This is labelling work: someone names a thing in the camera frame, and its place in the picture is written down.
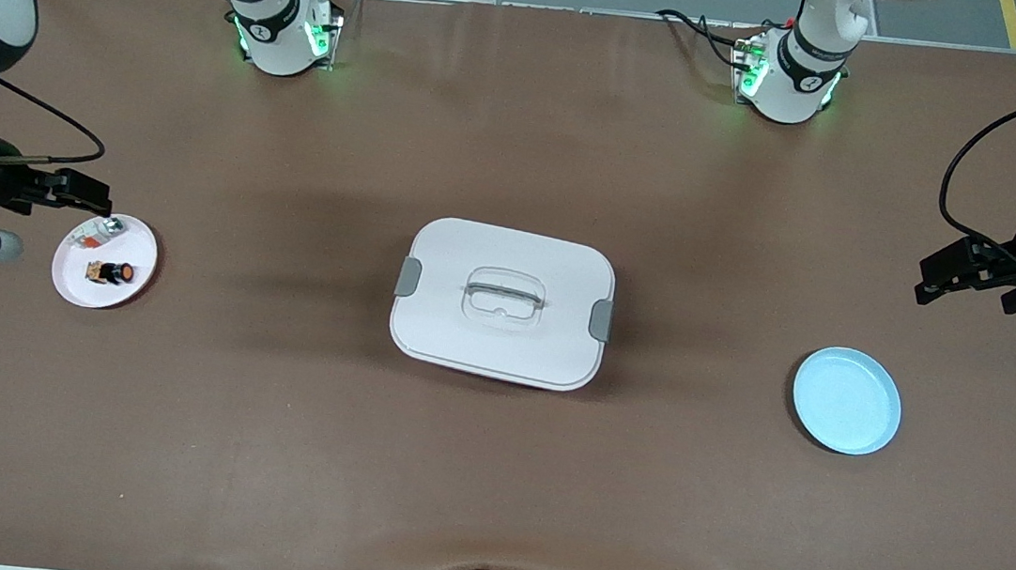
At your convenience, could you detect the orange and black switch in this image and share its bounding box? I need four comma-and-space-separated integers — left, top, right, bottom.
85, 257, 137, 290

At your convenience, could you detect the pink round plate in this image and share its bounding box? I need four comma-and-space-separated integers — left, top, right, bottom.
48, 208, 162, 316

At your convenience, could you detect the light blue round plate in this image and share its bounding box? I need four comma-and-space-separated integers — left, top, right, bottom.
787, 342, 908, 460

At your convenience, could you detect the grey container latch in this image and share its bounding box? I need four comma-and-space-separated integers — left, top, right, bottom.
393, 255, 423, 300
587, 299, 615, 343

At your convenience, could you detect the white lidded plastic container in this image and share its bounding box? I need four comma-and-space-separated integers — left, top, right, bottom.
383, 211, 622, 397

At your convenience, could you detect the small silver orange switch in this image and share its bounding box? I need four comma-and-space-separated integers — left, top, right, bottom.
70, 214, 129, 254

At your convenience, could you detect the black left base cable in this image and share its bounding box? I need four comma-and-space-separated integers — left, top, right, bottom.
652, 8, 765, 69

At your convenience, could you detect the grey container lid handle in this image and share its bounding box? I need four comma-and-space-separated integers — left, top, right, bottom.
464, 283, 546, 310

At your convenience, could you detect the aluminium table edge rail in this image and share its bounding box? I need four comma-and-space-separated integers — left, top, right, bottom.
325, 0, 1016, 73

